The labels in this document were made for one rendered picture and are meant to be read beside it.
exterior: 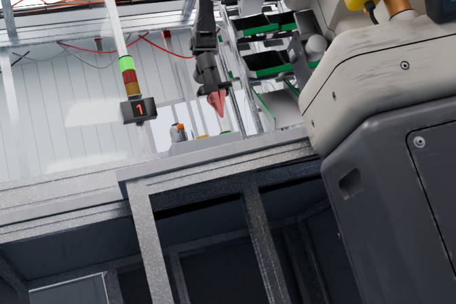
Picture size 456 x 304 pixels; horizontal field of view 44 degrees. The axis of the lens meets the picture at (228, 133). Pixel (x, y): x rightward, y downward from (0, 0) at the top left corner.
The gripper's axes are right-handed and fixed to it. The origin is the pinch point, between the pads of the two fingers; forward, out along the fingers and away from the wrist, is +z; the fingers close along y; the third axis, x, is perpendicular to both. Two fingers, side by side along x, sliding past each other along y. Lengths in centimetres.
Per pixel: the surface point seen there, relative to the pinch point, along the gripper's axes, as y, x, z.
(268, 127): -56, -97, -20
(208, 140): 7.3, 3.7, 8.2
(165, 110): -70, -352, -125
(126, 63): 18, -31, -35
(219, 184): 7.6, 3.6, 21.2
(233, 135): -0.5, 3.7, 8.0
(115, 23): 18, -36, -54
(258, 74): -21.8, -14.2, -16.5
